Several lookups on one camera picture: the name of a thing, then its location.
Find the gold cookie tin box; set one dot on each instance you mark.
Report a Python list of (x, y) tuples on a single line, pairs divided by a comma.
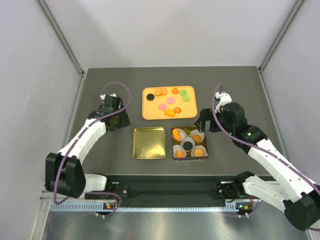
[(188, 157)]

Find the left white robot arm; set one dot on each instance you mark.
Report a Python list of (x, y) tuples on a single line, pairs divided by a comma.
[(64, 172)]

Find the green cookie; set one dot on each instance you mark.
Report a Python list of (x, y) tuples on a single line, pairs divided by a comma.
[(183, 92), (186, 98)]

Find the orange swirl cookie upper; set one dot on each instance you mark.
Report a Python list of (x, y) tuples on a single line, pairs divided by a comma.
[(175, 91)]

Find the pink cookie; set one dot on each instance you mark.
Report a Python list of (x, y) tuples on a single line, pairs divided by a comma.
[(162, 106), (170, 100)]

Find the fish shaped cookie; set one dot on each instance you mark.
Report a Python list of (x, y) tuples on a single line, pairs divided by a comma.
[(169, 112), (176, 134)]

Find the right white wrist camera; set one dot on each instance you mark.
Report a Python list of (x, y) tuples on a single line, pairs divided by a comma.
[(222, 98)]

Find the round biscuit top left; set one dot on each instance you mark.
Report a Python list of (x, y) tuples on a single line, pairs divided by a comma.
[(157, 91)]

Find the chocolate chip cookie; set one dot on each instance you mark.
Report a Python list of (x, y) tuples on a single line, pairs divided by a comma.
[(197, 138)]

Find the round dotted biscuit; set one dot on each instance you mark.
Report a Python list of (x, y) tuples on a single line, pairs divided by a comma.
[(199, 152)]

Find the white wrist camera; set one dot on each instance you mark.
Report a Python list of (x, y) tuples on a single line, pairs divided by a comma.
[(222, 98), (103, 96)]

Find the green cookie upper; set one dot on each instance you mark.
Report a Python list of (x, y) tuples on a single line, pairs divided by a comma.
[(183, 92)]

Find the gold tin lid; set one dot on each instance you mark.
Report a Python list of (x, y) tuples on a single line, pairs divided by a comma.
[(149, 143)]

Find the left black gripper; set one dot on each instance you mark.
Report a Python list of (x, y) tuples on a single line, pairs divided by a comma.
[(125, 121)]

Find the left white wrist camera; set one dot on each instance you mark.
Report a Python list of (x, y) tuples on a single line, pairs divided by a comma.
[(103, 96)]

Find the center paper cup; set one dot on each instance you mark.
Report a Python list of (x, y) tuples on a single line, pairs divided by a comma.
[(188, 139)]

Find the black sandwich cookie top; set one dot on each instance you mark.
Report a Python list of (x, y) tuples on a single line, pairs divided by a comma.
[(150, 97)]

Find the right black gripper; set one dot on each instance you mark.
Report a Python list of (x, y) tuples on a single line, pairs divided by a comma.
[(206, 115)]

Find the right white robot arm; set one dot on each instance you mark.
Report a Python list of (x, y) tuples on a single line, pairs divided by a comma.
[(296, 196)]

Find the black sandwich cookie bottom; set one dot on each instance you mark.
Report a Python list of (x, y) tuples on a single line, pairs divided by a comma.
[(188, 146)]

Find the green cookie lower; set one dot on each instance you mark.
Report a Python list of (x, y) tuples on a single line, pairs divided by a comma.
[(186, 98)]

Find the bottom left paper cup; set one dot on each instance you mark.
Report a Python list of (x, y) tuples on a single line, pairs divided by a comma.
[(178, 148)]

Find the orange swirl cookie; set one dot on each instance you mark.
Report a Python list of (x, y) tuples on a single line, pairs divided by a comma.
[(175, 91), (177, 110)]

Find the orange swirl cookie lower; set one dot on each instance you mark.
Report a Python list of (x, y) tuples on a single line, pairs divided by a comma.
[(177, 110)]

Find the pink cookie lower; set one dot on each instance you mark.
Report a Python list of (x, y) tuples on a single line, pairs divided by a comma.
[(162, 106)]

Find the top right paper cup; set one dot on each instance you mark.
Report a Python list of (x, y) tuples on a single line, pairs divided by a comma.
[(196, 132)]

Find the orange shell cookie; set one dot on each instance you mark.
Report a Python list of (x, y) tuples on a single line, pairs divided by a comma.
[(179, 154)]

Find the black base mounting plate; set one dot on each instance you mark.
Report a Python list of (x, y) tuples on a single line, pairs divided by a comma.
[(174, 190)]

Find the orange plastic tray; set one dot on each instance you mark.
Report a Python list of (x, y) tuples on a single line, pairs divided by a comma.
[(151, 111)]

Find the bottom right paper cup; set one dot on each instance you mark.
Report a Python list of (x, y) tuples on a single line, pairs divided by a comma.
[(199, 147)]

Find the pink cookie upper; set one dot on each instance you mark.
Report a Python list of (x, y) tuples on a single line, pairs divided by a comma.
[(170, 100)]

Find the black sandwich cookie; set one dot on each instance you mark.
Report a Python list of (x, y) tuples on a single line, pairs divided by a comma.
[(188, 146), (150, 97)]

